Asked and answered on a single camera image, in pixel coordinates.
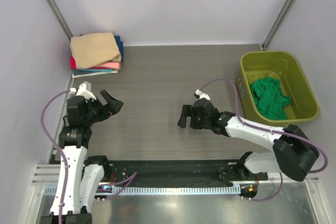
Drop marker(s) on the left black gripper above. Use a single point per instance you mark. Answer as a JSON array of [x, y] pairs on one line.
[[112, 107]]

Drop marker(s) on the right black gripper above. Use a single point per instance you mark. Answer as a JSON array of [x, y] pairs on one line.
[[189, 110]]

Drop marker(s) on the beige t shirt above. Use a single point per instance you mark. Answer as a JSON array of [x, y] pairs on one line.
[[95, 49]]

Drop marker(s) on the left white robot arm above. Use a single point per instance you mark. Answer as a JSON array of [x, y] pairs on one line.
[[79, 174]]

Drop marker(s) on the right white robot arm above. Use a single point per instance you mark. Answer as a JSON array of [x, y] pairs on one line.
[[288, 153]]

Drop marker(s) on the salmon pink folded shirt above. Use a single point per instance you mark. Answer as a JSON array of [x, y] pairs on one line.
[[108, 65]]

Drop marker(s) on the teal folded shirt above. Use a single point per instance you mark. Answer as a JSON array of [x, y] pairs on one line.
[[90, 71]]

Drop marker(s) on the crimson folded shirt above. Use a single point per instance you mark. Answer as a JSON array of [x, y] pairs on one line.
[[72, 63]]

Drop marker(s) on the navy blue folded shirt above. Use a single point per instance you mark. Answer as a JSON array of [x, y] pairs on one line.
[[119, 44]]

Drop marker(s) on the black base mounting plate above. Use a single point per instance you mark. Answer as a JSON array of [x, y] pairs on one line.
[[182, 173]]

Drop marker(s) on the green t shirt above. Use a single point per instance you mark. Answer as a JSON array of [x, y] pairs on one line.
[[269, 98]]

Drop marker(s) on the olive green plastic bin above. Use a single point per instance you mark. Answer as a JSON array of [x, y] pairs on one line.
[[294, 84]]

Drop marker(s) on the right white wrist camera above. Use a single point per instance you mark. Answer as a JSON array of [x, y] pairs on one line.
[[201, 95]]

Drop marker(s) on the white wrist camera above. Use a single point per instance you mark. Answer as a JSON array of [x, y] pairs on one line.
[[201, 95], [84, 90]]

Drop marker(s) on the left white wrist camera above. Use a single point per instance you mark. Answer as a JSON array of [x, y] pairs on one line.
[[84, 90]]

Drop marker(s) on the white slotted cable duct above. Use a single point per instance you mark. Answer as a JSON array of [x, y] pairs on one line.
[[138, 191]]

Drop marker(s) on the aluminium extrusion rail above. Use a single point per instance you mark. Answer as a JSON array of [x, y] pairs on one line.
[[47, 174]]

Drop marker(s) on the right aluminium frame post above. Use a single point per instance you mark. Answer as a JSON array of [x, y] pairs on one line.
[[284, 11]]

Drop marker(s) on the aluminium frame post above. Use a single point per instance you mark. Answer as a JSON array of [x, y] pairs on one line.
[[59, 17], [284, 11]]

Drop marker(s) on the left aluminium frame post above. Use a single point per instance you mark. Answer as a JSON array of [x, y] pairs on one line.
[[59, 17]]

